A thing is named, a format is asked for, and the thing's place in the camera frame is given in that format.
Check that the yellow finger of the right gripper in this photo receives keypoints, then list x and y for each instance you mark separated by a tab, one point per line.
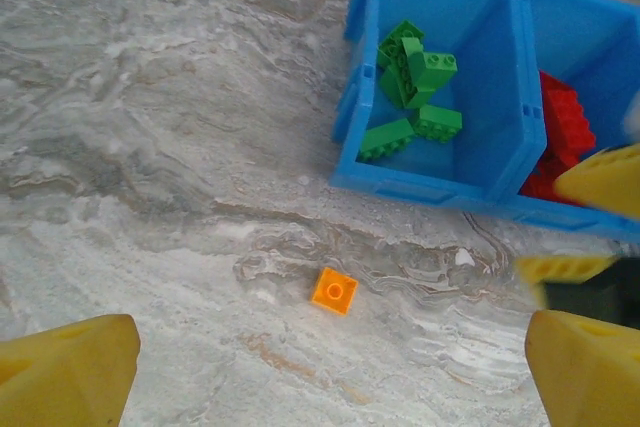
605	179
565	268

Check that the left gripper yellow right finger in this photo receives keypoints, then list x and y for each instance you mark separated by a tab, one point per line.
590	377

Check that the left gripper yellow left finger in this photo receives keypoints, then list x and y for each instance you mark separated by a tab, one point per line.
65	372

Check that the long red lego brick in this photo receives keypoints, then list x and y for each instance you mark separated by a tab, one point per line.
537	184

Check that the large red lego brick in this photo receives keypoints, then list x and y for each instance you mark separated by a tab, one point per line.
567	117

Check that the green sloped lego brick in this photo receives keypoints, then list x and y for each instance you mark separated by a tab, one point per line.
437	72

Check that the long green lego brick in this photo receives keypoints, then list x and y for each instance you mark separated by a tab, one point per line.
397	89
397	34
387	139

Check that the blue plastic bin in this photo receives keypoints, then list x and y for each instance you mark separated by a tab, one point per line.
480	97
580	37

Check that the small orange lego brick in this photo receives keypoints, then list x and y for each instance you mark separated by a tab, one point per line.
334	292

